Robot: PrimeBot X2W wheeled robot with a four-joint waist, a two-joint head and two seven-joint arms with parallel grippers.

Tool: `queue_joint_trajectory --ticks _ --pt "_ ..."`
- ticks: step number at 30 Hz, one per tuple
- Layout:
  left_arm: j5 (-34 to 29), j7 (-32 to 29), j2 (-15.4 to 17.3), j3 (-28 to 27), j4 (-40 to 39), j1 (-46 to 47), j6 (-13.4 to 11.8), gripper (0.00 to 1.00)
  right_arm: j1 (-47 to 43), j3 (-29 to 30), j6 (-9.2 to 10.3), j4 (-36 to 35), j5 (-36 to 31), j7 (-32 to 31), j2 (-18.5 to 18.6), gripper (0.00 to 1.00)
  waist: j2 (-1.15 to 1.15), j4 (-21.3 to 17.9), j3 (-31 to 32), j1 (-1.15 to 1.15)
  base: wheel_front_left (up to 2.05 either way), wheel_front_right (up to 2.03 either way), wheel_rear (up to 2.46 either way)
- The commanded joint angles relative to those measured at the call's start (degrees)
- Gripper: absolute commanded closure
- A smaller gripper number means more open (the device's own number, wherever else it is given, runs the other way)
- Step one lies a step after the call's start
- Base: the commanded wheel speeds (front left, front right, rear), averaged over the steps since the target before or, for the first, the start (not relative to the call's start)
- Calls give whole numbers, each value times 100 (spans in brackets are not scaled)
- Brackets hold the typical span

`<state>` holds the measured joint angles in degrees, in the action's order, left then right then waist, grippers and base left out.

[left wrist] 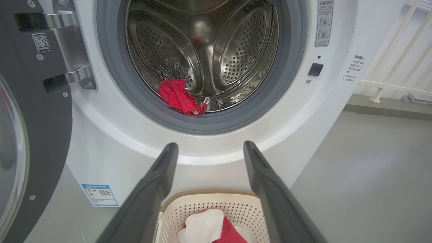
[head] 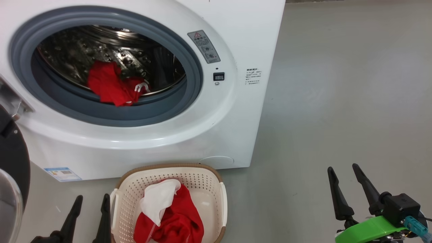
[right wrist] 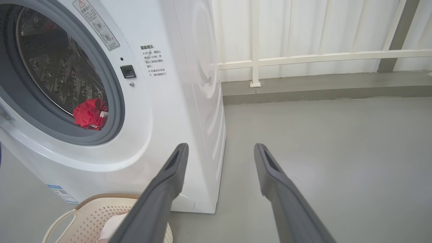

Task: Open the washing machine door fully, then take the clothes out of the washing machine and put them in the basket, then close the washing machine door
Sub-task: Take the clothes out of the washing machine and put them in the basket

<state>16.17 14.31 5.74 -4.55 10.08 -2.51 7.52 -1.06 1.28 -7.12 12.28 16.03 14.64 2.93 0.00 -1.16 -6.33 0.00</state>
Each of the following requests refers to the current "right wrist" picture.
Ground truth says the grey warning label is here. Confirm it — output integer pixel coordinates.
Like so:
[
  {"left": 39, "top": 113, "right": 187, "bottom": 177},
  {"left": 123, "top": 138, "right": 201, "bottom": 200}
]
[{"left": 73, "top": 0, "right": 120, "bottom": 51}]

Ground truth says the white garment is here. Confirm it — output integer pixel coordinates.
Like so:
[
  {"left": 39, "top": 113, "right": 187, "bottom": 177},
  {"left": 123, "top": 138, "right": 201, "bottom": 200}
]
[{"left": 96, "top": 213, "right": 130, "bottom": 243}]

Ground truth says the cream perforated basket brown rim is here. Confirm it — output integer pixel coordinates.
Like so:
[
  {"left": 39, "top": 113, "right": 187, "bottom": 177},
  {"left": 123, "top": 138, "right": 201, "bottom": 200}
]
[{"left": 42, "top": 193, "right": 173, "bottom": 243}]

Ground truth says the dark grey slanted post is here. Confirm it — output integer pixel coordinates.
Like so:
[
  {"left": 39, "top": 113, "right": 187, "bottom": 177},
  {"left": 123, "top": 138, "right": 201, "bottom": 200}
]
[{"left": 377, "top": 0, "right": 422, "bottom": 73}]

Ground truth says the black text notice sticker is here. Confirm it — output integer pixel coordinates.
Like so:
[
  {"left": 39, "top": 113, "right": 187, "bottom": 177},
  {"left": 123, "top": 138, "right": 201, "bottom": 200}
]
[{"left": 140, "top": 45, "right": 168, "bottom": 77}]

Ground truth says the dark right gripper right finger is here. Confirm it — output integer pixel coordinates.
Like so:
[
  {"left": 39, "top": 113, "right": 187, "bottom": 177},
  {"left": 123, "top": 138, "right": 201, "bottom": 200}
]
[{"left": 254, "top": 143, "right": 338, "bottom": 243}]

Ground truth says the blue energy label sticker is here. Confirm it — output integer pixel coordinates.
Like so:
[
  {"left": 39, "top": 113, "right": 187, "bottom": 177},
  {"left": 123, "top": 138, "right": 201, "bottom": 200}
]
[{"left": 47, "top": 184, "right": 79, "bottom": 204}]

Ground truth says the red garment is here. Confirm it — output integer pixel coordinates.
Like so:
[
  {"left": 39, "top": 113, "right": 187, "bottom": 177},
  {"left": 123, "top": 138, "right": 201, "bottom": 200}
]
[{"left": 73, "top": 98, "right": 109, "bottom": 131}]

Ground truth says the stainless steel washing machine drum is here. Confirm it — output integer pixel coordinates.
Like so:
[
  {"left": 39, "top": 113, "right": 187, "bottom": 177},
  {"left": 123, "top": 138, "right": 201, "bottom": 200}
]
[{"left": 15, "top": 7, "right": 108, "bottom": 117}]

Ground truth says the white front-load washing machine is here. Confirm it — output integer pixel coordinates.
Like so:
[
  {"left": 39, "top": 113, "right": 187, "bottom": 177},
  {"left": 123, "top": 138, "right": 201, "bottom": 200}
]
[{"left": 0, "top": 0, "right": 226, "bottom": 214}]

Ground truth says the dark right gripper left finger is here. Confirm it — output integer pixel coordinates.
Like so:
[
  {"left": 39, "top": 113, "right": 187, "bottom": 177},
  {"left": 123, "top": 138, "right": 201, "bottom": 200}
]
[{"left": 108, "top": 143, "right": 189, "bottom": 243}]

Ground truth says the grey concrete curb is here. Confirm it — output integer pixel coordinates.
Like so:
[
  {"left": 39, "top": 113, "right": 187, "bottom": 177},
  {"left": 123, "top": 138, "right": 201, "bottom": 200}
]
[{"left": 221, "top": 70, "right": 432, "bottom": 106}]

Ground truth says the round white filter cover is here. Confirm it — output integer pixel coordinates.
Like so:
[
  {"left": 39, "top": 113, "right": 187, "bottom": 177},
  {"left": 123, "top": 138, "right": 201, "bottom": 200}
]
[{"left": 170, "top": 193, "right": 195, "bottom": 211}]

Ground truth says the white metal railing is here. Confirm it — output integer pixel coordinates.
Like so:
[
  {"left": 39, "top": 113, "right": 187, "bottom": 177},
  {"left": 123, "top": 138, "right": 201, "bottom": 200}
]
[{"left": 216, "top": 0, "right": 432, "bottom": 87}]

